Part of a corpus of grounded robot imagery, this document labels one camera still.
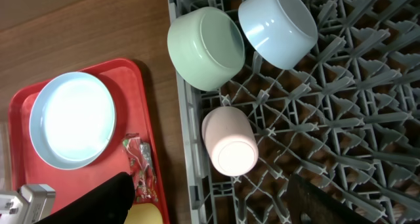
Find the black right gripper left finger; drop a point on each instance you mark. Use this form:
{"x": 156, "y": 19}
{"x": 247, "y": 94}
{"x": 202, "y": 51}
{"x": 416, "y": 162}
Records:
{"x": 108, "y": 203}

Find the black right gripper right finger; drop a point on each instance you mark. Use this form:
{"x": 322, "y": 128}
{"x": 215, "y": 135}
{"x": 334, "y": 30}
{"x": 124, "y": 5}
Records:
{"x": 309, "y": 204}

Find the yellow plastic cup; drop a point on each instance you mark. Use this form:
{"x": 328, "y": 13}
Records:
{"x": 146, "y": 213}

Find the red candy wrapper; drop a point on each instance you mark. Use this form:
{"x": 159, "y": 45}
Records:
{"x": 142, "y": 170}

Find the light blue plate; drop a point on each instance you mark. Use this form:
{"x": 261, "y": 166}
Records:
{"x": 72, "y": 120}

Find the pink plastic cup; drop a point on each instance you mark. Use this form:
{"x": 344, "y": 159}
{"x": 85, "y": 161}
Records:
{"x": 230, "y": 141}

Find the light blue bowl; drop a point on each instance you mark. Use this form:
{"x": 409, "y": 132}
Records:
{"x": 281, "y": 31}

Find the mint green bowl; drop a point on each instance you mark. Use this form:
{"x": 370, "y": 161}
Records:
{"x": 206, "y": 48}

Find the grey dishwasher rack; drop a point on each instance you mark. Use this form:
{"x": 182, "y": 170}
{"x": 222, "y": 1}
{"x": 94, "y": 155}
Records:
{"x": 346, "y": 118}

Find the red plastic tray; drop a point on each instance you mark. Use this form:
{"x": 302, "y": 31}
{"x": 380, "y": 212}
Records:
{"x": 125, "y": 82}

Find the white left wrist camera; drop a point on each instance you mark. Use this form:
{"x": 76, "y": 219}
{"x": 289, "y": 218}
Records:
{"x": 28, "y": 205}

